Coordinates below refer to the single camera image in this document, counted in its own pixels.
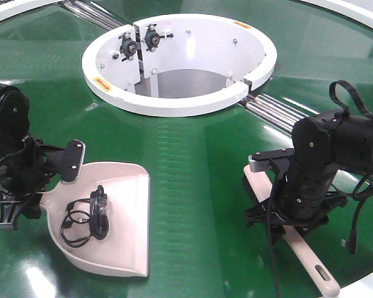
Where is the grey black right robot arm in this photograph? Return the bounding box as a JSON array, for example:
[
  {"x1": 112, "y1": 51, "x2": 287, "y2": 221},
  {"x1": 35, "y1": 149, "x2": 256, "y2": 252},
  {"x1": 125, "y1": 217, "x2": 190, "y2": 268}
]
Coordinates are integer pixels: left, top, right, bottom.
[{"x1": 244, "y1": 109, "x2": 373, "y2": 242}]

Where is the white rim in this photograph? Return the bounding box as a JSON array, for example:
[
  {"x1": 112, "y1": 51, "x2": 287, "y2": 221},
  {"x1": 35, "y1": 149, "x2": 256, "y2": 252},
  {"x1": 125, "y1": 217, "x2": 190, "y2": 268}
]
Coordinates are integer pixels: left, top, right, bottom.
[
  {"x1": 303, "y1": 0, "x2": 373, "y2": 29},
  {"x1": 0, "y1": 0, "x2": 60, "y2": 22}
]

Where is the steel rollers upper left seam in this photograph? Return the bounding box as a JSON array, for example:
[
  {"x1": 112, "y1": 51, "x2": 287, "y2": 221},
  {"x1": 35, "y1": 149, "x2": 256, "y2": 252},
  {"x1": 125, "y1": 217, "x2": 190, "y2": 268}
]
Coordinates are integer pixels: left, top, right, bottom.
[{"x1": 61, "y1": 1, "x2": 124, "y2": 30}]

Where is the white outer rim left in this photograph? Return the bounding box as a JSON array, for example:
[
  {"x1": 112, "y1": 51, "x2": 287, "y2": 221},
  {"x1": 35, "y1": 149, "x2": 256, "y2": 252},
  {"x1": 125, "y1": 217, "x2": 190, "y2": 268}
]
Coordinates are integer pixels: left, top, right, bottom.
[{"x1": 0, "y1": 0, "x2": 60, "y2": 22}]

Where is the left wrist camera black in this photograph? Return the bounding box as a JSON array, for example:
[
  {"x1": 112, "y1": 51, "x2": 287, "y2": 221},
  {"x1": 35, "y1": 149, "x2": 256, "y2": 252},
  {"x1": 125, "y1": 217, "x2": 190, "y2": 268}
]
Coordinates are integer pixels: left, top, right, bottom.
[{"x1": 60, "y1": 140, "x2": 85, "y2": 183}]

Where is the white inner conveyor ring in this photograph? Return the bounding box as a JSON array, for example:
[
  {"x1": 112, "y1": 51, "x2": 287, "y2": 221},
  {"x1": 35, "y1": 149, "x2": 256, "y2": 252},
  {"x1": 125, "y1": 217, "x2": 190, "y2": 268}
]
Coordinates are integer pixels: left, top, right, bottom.
[{"x1": 81, "y1": 13, "x2": 278, "y2": 118}]

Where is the steel rollers right seam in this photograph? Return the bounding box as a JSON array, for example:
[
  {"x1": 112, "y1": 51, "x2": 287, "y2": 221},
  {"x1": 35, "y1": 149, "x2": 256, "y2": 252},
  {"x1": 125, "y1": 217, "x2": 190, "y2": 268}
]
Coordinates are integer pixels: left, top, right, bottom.
[{"x1": 237, "y1": 94, "x2": 373, "y2": 187}]

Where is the white outer rim right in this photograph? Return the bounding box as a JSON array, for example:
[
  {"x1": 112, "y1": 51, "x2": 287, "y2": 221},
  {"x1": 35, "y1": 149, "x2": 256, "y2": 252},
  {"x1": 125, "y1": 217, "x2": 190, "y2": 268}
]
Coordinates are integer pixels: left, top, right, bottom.
[{"x1": 303, "y1": 0, "x2": 373, "y2": 29}]

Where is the pink plastic dustpan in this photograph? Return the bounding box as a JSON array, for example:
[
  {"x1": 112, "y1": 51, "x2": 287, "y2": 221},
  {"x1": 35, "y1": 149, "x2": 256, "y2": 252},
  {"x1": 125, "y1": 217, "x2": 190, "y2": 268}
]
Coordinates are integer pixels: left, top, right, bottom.
[{"x1": 0, "y1": 161, "x2": 151, "y2": 278}]

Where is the left black bearing mount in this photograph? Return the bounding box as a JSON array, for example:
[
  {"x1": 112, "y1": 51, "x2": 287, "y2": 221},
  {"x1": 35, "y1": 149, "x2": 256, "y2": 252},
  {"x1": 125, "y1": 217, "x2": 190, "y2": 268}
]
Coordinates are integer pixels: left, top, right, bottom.
[{"x1": 119, "y1": 32, "x2": 137, "y2": 62}]

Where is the thin black cable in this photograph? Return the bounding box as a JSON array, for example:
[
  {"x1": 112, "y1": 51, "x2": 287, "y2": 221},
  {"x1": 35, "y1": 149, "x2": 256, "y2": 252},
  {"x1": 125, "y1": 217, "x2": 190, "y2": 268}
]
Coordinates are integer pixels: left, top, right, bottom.
[{"x1": 60, "y1": 198, "x2": 96, "y2": 248}]

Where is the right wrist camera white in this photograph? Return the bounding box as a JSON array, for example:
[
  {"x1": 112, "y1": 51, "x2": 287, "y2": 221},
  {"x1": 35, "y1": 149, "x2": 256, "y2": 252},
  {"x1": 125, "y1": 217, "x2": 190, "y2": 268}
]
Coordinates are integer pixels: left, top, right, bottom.
[{"x1": 248, "y1": 148, "x2": 295, "y2": 174}]

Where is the right black bearing mount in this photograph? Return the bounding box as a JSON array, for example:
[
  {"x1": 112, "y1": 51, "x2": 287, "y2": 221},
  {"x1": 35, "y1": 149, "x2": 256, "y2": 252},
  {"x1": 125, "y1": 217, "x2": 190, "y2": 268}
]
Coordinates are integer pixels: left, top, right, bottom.
[{"x1": 141, "y1": 24, "x2": 174, "y2": 52}]

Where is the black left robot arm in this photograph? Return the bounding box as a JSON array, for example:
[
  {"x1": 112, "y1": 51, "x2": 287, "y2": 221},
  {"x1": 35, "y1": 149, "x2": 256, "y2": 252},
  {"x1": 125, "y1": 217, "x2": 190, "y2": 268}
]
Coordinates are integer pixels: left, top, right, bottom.
[{"x1": 0, "y1": 83, "x2": 65, "y2": 230}]

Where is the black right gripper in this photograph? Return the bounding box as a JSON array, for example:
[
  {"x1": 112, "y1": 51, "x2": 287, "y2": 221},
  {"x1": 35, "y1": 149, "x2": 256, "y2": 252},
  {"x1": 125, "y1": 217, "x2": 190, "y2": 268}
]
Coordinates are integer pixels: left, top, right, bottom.
[{"x1": 244, "y1": 155, "x2": 347, "y2": 236}]

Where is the black USB cable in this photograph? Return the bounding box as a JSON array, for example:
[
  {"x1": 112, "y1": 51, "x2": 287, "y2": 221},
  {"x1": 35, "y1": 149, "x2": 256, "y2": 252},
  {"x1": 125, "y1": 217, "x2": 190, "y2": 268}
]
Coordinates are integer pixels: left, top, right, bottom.
[{"x1": 89, "y1": 185, "x2": 110, "y2": 242}]

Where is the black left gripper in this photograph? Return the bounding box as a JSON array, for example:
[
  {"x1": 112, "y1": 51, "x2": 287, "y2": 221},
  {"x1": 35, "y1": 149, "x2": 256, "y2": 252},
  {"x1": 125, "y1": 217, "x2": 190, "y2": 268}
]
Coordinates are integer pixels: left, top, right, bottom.
[{"x1": 0, "y1": 135, "x2": 65, "y2": 230}]

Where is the steel rollers seam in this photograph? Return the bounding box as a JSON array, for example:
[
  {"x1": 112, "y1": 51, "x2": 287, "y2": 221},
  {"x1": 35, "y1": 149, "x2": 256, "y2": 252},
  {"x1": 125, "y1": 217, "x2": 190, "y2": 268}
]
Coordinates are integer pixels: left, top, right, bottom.
[
  {"x1": 61, "y1": 1, "x2": 124, "y2": 30},
  {"x1": 237, "y1": 94, "x2": 373, "y2": 187}
]

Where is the black bearing mount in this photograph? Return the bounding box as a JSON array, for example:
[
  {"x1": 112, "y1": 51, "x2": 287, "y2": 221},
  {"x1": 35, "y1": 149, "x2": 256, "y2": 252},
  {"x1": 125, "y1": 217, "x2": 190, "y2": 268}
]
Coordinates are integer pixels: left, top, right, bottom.
[
  {"x1": 119, "y1": 32, "x2": 137, "y2": 62},
  {"x1": 141, "y1": 24, "x2": 174, "y2": 52}
]

